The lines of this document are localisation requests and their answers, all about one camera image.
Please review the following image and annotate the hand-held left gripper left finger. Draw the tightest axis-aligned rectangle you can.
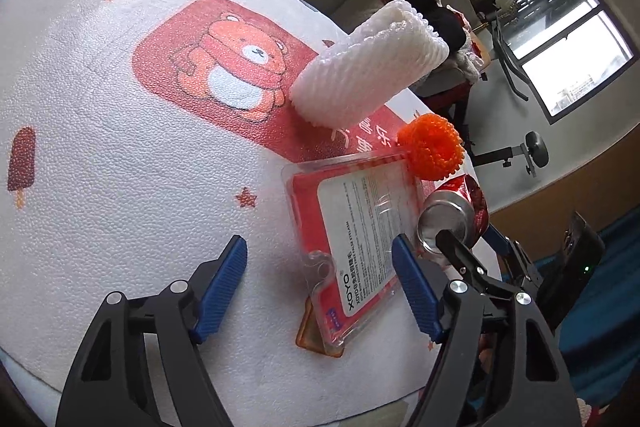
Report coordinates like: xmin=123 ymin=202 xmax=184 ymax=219
xmin=56 ymin=234 xmax=248 ymax=427

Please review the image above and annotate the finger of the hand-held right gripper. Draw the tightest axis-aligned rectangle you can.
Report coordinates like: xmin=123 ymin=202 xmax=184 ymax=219
xmin=486 ymin=224 xmax=546 ymax=293
xmin=435 ymin=229 xmax=506 ymax=303

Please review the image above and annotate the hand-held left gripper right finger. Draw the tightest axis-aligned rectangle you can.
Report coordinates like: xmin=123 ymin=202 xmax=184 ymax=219
xmin=391 ymin=233 xmax=581 ymax=427

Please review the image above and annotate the crushed red can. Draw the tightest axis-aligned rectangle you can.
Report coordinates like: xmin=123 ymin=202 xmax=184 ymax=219
xmin=417 ymin=173 xmax=491 ymax=258

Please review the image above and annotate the red clear blister pack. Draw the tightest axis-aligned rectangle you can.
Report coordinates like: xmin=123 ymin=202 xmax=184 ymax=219
xmin=281 ymin=151 xmax=426 ymax=348

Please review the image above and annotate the wooden panel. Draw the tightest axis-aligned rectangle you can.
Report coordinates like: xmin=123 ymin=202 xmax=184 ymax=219
xmin=487 ymin=142 xmax=640 ymax=258

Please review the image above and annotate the blue fabric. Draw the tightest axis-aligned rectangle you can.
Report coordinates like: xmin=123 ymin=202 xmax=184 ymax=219
xmin=537 ymin=217 xmax=640 ymax=408

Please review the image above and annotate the amber plastic piece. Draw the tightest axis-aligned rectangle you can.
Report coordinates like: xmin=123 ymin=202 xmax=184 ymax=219
xmin=296 ymin=299 xmax=346 ymax=359

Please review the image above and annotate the orange foam net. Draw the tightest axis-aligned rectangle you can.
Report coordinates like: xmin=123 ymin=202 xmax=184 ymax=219
xmin=397 ymin=114 xmax=466 ymax=181

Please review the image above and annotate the black exercise bike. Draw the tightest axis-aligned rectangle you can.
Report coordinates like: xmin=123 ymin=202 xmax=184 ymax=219
xmin=450 ymin=0 xmax=550 ymax=178

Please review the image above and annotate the window with lattice screen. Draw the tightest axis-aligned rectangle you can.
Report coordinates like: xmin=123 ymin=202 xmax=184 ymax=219
xmin=437 ymin=0 xmax=636 ymax=124

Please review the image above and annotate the white foam net sleeve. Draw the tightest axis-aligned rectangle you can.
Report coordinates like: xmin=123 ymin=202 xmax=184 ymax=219
xmin=289 ymin=0 xmax=450 ymax=130

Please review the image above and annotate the white printed foam mat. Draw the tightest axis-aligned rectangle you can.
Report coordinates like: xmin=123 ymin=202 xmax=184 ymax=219
xmin=0 ymin=0 xmax=501 ymax=413

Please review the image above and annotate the pile of clothes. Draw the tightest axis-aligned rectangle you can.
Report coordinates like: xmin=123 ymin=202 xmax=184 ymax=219
xmin=382 ymin=0 xmax=493 ymax=82

